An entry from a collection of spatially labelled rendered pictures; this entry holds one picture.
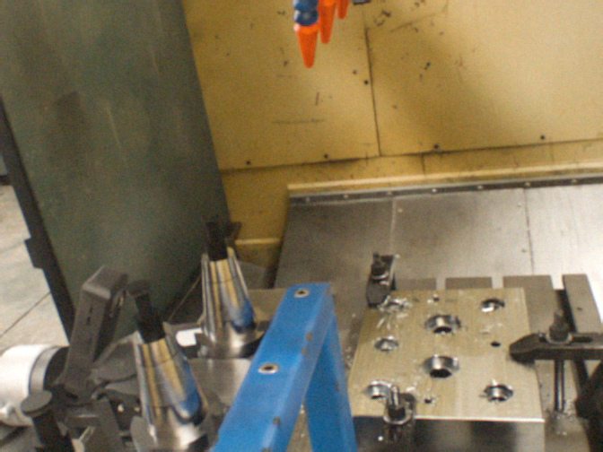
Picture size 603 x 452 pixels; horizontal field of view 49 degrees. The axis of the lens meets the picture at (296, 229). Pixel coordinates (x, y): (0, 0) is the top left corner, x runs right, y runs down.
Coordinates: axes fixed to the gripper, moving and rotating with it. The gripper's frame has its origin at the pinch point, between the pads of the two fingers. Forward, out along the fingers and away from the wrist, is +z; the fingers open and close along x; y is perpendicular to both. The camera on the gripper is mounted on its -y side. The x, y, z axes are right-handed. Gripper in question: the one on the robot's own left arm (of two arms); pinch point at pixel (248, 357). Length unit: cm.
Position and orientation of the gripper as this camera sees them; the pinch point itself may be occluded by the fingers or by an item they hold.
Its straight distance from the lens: 56.8
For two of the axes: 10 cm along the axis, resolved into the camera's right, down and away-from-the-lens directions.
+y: 2.1, 9.0, 3.7
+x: -2.3, 4.2, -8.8
